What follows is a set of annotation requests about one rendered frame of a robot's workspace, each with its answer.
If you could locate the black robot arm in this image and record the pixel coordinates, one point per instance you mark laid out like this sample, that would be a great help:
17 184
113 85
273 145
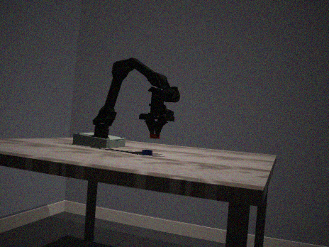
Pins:
120 70

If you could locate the blue block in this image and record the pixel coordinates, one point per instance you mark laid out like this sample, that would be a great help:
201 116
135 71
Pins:
147 152

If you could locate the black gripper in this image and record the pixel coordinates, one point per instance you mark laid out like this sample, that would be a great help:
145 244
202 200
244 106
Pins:
156 112

